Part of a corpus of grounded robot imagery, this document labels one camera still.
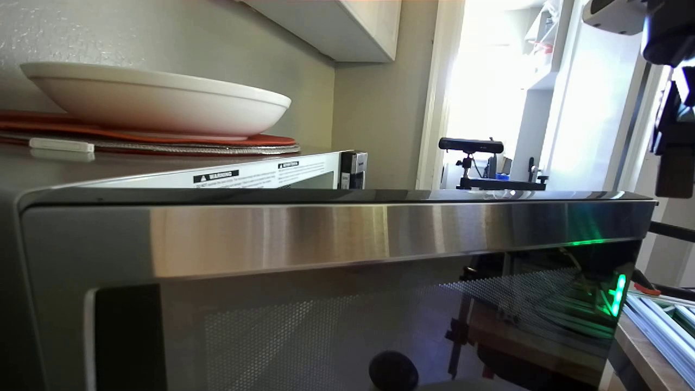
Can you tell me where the small white flat block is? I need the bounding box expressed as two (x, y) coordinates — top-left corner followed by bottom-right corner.
(27, 134), (99, 163)

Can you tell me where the black camera on mount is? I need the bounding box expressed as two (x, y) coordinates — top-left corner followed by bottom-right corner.
(438, 134), (507, 156)

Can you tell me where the white shallow bowl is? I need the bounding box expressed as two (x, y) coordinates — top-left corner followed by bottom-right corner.
(18, 60), (294, 139)

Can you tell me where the red flat mat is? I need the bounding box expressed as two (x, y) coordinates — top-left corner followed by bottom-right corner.
(0, 106), (301, 156)

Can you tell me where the stainless steel microwave door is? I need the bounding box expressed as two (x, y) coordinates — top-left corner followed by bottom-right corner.
(14, 188), (661, 391)

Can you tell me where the white wall cabinet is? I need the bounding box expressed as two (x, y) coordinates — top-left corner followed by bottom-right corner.
(242, 0), (404, 64)

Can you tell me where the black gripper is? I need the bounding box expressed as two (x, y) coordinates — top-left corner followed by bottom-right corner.
(642, 0), (695, 199)

